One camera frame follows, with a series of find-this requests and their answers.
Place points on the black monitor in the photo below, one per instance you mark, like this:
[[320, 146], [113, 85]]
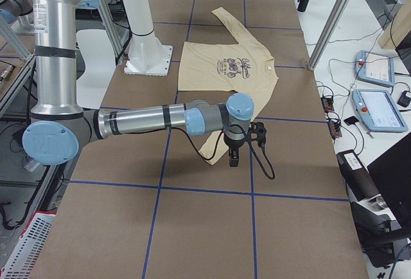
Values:
[[390, 172]]

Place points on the far teach pendant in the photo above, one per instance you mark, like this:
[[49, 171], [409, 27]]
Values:
[[375, 68]]

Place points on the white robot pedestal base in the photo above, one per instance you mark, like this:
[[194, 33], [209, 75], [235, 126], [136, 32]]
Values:
[[146, 54]]

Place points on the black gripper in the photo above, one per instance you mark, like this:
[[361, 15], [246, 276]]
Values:
[[233, 146]]

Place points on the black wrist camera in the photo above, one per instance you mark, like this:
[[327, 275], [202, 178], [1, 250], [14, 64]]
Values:
[[257, 132]]

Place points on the cream long-sleeve graphic shirt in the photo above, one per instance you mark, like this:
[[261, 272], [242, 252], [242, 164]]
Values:
[[245, 67]]

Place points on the teach pendant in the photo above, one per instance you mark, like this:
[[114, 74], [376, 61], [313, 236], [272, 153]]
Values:
[[377, 111], [375, 68]]

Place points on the near teach pendant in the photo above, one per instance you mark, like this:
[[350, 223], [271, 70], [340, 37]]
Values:
[[377, 111]]

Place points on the black labelled box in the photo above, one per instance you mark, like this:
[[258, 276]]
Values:
[[359, 184]]

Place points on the orange terminal block near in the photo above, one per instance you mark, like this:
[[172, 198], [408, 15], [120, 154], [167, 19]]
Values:
[[334, 127]]

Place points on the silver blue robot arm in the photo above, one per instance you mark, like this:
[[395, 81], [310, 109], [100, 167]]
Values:
[[60, 128], [11, 10]]

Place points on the white perforated basket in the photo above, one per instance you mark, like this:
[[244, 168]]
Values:
[[29, 246]]

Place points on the aluminium frame post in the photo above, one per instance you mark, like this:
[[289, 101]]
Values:
[[327, 32]]

